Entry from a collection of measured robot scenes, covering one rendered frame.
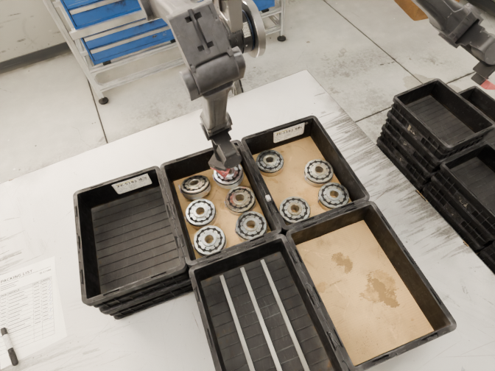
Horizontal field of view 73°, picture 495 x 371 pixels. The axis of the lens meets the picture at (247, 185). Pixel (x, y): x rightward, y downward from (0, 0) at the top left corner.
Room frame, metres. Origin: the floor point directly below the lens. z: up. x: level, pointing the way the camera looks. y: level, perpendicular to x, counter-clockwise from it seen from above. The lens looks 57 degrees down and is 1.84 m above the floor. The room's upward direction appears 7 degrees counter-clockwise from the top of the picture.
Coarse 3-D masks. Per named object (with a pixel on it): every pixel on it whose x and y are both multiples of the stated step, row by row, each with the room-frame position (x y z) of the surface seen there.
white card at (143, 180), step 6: (144, 174) 0.70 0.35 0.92; (126, 180) 0.68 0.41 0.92; (132, 180) 0.69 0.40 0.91; (138, 180) 0.69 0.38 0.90; (144, 180) 0.70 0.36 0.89; (150, 180) 0.70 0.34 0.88; (114, 186) 0.67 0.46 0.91; (120, 186) 0.68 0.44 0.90; (126, 186) 0.68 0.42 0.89; (132, 186) 0.68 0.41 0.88; (138, 186) 0.69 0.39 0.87; (120, 192) 0.67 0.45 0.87
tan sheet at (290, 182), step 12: (288, 144) 0.83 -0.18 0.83; (300, 144) 0.82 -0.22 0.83; (312, 144) 0.81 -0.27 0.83; (288, 156) 0.77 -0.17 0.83; (300, 156) 0.76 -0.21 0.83; (312, 156) 0.76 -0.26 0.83; (288, 168) 0.72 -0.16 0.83; (300, 168) 0.71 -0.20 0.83; (264, 180) 0.67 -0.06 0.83; (276, 180) 0.67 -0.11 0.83; (288, 180) 0.66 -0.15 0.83; (300, 180) 0.65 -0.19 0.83; (336, 180) 0.64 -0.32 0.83; (276, 192) 0.62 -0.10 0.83; (288, 192) 0.61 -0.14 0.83; (300, 192) 0.61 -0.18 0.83; (312, 192) 0.60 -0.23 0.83; (276, 204) 0.57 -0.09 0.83; (312, 204) 0.55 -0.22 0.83
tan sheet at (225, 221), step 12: (180, 180) 0.72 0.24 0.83; (216, 192) 0.65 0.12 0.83; (180, 204) 0.62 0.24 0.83; (216, 204) 0.60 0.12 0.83; (228, 216) 0.54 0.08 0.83; (192, 228) 0.51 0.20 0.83; (228, 228) 0.50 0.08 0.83; (192, 240) 0.47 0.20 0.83; (228, 240) 0.46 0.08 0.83; (240, 240) 0.45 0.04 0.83
